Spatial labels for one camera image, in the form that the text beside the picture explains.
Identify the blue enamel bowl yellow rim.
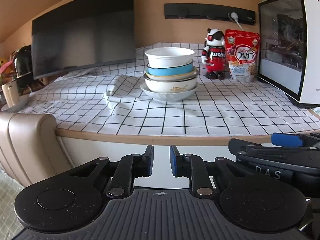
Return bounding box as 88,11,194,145
147,61,194,76

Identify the white paper bowl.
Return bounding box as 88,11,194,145
145,47,195,68

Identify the white black grid tablecloth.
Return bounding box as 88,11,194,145
24,43,319,136

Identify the white ceramic bowl floral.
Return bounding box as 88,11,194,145
143,74,197,93

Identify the beige leather chair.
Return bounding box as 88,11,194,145
1,112,72,186

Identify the red granola cereal bag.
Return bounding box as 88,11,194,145
225,29,260,82

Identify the red black robot toy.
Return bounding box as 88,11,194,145
201,28,226,80

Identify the white glass-sided computer case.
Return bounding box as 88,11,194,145
257,0,319,108

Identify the black monitor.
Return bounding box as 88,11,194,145
31,0,136,79

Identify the beige cup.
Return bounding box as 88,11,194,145
2,80,20,107

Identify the black wall power strip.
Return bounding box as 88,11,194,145
164,3,256,25

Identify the white plug and cable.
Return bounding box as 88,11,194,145
229,11,245,32

